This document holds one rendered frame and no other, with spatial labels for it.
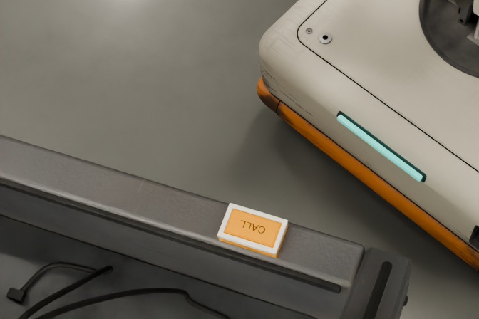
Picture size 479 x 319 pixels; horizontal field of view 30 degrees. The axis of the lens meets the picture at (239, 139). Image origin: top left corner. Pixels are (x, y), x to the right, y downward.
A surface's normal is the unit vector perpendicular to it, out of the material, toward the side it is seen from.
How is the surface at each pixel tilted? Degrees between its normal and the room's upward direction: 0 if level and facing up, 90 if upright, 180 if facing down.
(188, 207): 0
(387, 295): 43
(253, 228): 0
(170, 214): 0
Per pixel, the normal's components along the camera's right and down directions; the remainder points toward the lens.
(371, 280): 0.17, -0.91
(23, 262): -0.09, -0.44
